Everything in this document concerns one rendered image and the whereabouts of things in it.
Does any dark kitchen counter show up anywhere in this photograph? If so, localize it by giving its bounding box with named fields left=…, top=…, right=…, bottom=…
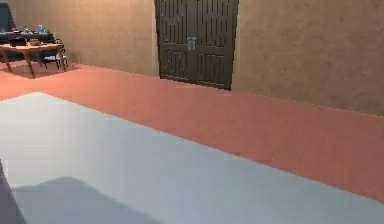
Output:
left=0, top=31, right=55, bottom=63

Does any dark brown double door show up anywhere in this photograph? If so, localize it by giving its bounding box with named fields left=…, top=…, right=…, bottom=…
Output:
left=154, top=0, right=240, bottom=91

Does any dark chair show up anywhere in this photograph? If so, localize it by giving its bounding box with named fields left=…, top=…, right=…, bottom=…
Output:
left=41, top=39, right=69, bottom=71

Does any brown wooden table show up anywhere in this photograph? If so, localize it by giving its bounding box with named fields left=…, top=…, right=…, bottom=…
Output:
left=0, top=43, right=68, bottom=80

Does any black pan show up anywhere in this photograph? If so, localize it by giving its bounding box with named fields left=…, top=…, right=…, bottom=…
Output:
left=7, top=37, right=28, bottom=48

